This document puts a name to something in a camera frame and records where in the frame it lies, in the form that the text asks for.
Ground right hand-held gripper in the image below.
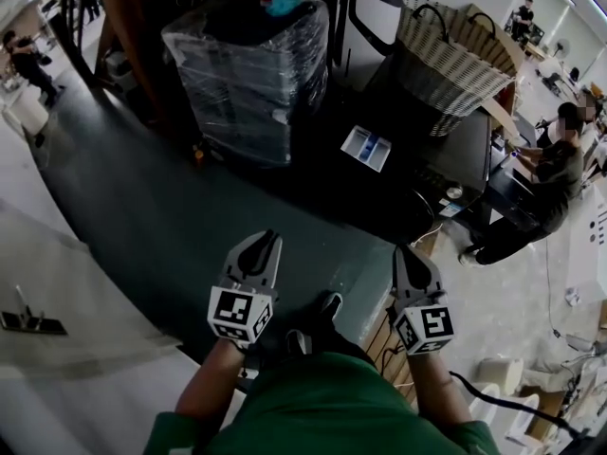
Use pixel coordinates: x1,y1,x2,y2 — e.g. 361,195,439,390
389,243,456,356

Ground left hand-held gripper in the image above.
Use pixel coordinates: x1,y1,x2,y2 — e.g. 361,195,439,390
207,228,285,351

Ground white detergent drawer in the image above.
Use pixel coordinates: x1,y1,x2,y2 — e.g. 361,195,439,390
340,124,394,174

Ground person's left forearm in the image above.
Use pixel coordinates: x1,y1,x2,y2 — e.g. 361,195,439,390
174,337,248,428

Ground person's right forearm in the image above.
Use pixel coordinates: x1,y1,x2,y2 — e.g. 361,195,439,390
406,347,476,431

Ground wooden slat board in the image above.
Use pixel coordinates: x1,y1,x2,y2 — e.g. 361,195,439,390
363,294,421,405

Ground person's black right shoe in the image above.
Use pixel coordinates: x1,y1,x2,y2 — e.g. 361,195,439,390
320,290,344,322

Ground person's black shoe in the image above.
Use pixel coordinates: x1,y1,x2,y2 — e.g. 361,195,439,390
285,327,310,357
320,290,344,322

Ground person's black left shoe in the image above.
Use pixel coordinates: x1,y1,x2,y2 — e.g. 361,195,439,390
285,327,310,357

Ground dark green floor mat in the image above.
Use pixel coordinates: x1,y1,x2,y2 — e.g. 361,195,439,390
33,62,404,367

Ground person's black trousers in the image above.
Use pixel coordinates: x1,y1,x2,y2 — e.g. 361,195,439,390
236,313,380,395

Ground black low cabinet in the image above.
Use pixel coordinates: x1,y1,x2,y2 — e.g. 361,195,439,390
487,156,547,232

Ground person's green shirt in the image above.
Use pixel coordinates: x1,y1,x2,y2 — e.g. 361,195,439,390
140,351,502,455

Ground plastic-wrapped black appliance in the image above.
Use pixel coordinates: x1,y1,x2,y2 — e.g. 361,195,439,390
159,0,332,169

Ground white panel box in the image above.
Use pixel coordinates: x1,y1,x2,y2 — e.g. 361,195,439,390
564,185,607,294

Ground woven beige basket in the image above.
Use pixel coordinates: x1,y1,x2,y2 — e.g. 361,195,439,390
394,2,519,138

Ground white floor sheet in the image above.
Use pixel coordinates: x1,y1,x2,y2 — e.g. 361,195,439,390
0,200,185,384

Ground blue crumpled cloth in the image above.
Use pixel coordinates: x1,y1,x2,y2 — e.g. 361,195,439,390
264,0,304,18

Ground white cylinder stool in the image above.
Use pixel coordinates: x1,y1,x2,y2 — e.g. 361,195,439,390
8,93,49,136

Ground thick black cable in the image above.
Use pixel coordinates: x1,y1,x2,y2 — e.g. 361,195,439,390
447,370,592,441

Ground black flat tool with handle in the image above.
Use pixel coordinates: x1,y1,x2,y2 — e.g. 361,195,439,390
0,283,69,337

